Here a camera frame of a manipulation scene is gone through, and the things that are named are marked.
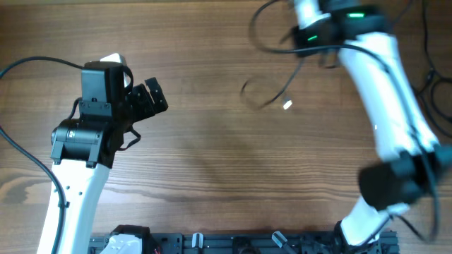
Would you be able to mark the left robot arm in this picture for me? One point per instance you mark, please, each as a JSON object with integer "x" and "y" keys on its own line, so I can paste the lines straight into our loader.
{"x": 83, "y": 149}

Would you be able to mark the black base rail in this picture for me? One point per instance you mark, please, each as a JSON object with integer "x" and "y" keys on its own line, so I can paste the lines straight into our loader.
{"x": 306, "y": 242}

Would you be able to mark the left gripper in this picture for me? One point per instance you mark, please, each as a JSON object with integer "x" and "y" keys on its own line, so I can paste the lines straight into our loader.
{"x": 146, "y": 109}

